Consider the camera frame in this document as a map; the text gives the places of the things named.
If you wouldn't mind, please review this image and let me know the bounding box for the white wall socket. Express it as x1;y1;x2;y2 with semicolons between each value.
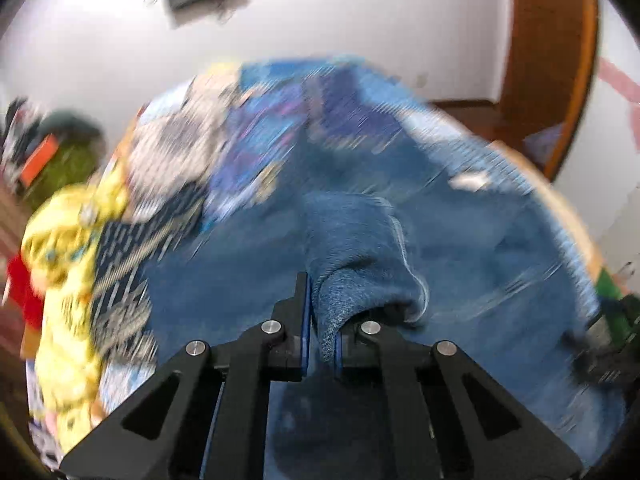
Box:
416;74;427;88

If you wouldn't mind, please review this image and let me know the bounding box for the blue denim jacket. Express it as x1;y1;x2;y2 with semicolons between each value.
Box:
145;160;625;479

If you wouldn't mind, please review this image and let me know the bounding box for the orange box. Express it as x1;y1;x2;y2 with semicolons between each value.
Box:
20;134;58;188

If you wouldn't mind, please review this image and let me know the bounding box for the blue patchwork quilt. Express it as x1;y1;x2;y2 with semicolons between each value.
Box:
91;58;544;321

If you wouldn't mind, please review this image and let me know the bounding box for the wooden wardrobe cabinet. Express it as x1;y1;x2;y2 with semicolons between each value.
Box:
491;0;601;181

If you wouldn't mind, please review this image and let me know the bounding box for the red plush toy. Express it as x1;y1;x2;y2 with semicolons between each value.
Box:
6;255;44;330

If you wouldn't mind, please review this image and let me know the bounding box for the white sliding door with hearts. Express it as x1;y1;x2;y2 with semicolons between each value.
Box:
554;0;639;273

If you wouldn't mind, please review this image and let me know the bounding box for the yellow cartoon blanket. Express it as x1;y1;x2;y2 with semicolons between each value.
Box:
21;159;128;453

